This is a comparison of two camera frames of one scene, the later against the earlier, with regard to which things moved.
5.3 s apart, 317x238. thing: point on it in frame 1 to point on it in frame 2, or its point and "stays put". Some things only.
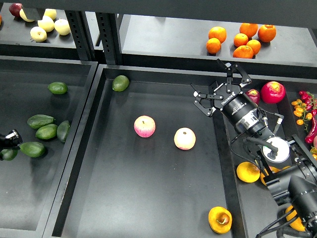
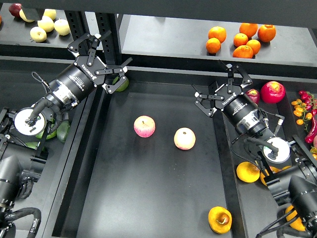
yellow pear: [220, 219] stays put
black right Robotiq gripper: [240, 108] stays put
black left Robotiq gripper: [14, 139] to [76, 82]
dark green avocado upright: [62, 130] stays put
